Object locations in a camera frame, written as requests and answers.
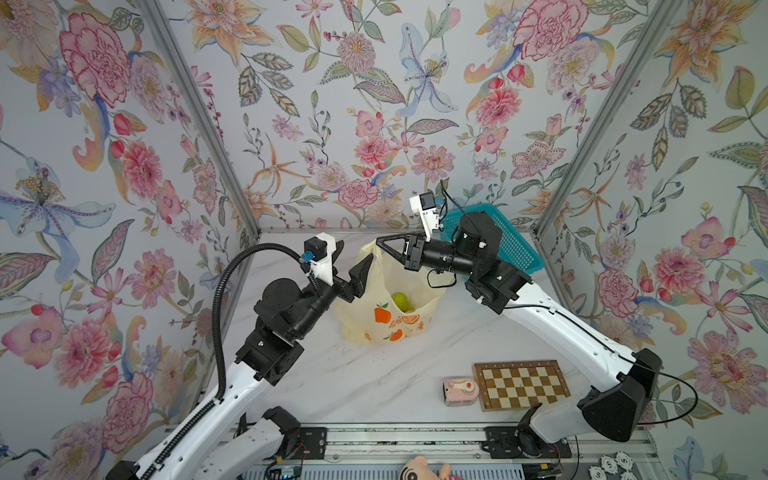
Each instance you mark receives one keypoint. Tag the green pear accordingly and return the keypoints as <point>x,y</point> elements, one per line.
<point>402,302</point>

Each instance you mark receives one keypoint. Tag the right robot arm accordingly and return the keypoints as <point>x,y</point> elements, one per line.
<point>621,382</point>

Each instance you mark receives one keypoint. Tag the wooden checkerboard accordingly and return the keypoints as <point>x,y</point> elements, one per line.
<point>520,385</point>

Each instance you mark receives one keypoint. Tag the aluminium mounting rail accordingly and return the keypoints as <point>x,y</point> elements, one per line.
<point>456,443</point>

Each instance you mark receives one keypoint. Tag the pink toy camera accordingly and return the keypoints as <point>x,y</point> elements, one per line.
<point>459,392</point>

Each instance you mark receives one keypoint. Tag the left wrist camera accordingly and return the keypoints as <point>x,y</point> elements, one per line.
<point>318,254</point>

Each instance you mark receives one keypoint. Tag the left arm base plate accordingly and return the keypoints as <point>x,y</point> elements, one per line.
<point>304,443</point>

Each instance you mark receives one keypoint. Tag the green circuit board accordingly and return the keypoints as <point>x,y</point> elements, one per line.
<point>289,472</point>

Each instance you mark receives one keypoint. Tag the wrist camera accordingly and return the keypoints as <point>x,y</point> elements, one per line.
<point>425,206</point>
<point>318,254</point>

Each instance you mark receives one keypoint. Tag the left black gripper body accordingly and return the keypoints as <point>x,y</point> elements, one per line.
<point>339,287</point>

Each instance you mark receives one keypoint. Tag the pink plush toy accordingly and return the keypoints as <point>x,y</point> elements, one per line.
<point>418,468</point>

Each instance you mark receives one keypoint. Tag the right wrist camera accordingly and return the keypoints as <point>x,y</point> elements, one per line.
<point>425,206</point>

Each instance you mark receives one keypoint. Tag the white gear parts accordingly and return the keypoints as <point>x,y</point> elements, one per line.
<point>619,466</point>

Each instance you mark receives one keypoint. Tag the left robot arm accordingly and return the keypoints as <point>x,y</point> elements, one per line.
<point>261,362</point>

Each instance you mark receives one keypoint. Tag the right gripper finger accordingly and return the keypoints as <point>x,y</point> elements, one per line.
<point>393,237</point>
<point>396,252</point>

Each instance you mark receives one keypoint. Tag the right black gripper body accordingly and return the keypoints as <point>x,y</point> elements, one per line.
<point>413,252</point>

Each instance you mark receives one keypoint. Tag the yellow translucent plastic bag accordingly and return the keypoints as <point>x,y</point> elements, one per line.
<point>374,318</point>

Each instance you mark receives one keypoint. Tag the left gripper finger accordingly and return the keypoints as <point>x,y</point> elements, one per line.
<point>359,275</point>
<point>338,249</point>

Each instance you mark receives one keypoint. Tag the teal plastic basket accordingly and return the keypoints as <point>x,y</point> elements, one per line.
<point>513,248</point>

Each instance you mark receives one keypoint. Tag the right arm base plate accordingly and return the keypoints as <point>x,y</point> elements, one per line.
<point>513,442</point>

